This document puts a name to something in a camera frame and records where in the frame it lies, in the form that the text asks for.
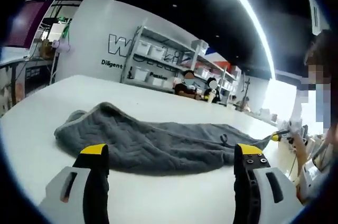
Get grey metal shelf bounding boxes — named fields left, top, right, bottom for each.
left=120, top=24, right=202, bottom=94
left=195, top=57, right=239, bottom=104

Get brown bundle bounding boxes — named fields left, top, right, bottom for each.
left=39, top=39, right=54, bottom=59

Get white chest device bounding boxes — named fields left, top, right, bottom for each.
left=298, top=160, right=331, bottom=201

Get grey towel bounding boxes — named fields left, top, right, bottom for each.
left=54, top=101, right=270, bottom=176

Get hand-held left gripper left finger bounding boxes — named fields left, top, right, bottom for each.
left=38, top=143, right=110, bottom=224

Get green hanging decoration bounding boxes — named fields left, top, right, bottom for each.
left=62, top=17, right=72, bottom=41

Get pink monitor screen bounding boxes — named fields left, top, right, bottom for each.
left=5, top=0, right=57, bottom=49

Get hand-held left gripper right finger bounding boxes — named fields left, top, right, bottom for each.
left=233, top=143, right=304, bottom=224

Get black stand pole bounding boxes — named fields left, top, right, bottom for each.
left=243, top=72, right=251, bottom=106

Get lavender padded roll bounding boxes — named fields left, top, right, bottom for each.
left=51, top=40, right=72, bottom=52

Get person's own torso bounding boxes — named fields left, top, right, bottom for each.
left=297, top=128, right=338, bottom=205

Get ceiling light strip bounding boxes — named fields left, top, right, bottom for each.
left=213, top=0, right=277, bottom=80

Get red white blue flag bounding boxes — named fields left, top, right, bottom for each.
left=205, top=45, right=233, bottom=69

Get white ceiling vent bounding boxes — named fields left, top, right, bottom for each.
left=307, top=0, right=331, bottom=35

